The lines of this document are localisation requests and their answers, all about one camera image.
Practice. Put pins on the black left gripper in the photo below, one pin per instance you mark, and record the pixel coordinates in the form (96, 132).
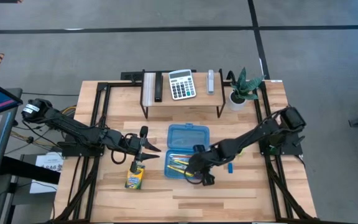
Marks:
(134, 144)

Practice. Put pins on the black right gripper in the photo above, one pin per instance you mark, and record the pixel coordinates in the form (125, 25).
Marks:
(205, 158)

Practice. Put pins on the teal pen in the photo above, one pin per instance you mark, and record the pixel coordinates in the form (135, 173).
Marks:
(172, 162)

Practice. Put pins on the blue plastic pencil case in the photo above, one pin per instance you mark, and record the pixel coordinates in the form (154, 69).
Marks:
(186, 137)

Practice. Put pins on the yellow green crayon box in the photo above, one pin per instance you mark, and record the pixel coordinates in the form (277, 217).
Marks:
(135, 180)

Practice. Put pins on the small blue eraser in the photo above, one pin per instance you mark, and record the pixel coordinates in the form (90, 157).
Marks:
(230, 168)

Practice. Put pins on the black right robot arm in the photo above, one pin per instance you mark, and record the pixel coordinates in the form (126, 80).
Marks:
(259, 132)

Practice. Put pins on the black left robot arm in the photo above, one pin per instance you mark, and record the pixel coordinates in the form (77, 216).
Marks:
(73, 127)

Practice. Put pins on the black stapler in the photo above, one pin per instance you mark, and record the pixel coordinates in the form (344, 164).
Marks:
(158, 87)

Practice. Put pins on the wooden shelf riser black legs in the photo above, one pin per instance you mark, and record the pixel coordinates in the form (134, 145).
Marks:
(202, 98)

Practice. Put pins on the white desk calculator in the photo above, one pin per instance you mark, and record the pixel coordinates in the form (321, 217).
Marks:
(182, 84)

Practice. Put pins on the white plant pot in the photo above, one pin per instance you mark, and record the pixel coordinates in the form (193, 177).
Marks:
(236, 104)

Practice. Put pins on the black power strip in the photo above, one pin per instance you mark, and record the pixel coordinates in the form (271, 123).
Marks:
(130, 76)

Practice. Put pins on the grey stapler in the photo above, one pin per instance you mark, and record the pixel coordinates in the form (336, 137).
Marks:
(210, 81)

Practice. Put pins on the green snake plant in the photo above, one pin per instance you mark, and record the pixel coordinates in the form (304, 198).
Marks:
(244, 87)

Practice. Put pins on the white printed paper sheet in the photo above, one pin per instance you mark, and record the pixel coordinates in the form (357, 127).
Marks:
(47, 180)

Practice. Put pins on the black beam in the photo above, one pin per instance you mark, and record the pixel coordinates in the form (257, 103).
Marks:
(30, 169)

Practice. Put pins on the black aluminium table frame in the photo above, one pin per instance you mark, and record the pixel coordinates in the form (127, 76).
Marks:
(99, 102)

